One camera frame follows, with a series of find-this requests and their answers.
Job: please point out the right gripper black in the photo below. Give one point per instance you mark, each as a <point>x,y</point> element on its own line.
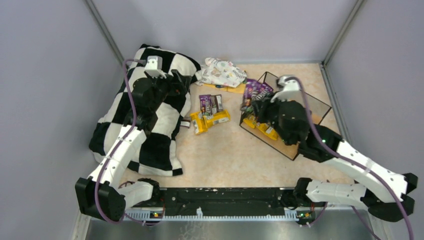
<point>263,108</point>

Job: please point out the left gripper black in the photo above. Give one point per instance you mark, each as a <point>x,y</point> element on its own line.
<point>171,84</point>

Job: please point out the purple m&m bag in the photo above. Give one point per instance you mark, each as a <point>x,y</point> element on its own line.
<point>264,89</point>
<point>251,90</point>
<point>205,104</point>

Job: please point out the yellow M&M bag small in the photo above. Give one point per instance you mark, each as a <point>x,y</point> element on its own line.
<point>199,123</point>

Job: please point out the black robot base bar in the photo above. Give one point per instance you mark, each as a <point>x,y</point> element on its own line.
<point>226,201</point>

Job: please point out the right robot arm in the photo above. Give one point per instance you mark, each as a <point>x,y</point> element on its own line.
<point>382,192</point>

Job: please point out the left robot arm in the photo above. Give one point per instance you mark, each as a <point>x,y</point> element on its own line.
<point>99,195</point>

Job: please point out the yellow M&M bags lower shelf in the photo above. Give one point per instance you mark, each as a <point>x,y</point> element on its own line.
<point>264,128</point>

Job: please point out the purple M&M bag on shelf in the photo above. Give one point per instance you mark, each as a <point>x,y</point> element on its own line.
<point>264,89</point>

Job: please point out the floral white cloth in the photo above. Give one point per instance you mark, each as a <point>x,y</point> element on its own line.
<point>218,72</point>

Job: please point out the purple M&M bag on table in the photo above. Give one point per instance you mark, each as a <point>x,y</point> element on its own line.
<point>205,104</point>

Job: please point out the brown M&M bag on table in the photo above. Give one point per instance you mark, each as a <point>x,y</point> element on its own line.
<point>216,103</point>

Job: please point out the yellow M&M bag on table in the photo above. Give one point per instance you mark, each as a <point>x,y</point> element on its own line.
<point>217,118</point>

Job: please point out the yellow cloth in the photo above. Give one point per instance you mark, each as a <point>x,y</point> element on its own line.
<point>237,90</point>

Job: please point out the black white checkered pillow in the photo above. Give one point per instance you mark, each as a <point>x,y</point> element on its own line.
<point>158,154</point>

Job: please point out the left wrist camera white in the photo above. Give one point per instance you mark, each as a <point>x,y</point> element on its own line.
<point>153,67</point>

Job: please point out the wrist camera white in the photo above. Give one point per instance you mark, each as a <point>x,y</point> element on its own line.
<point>153,67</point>
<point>287,86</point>

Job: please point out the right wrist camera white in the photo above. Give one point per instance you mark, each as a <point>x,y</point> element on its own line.
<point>287,86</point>

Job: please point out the black wire wooden shelf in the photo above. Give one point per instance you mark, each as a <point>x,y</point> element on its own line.
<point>319,111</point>

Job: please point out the white toothed rail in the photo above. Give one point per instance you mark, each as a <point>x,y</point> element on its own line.
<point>147,216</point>

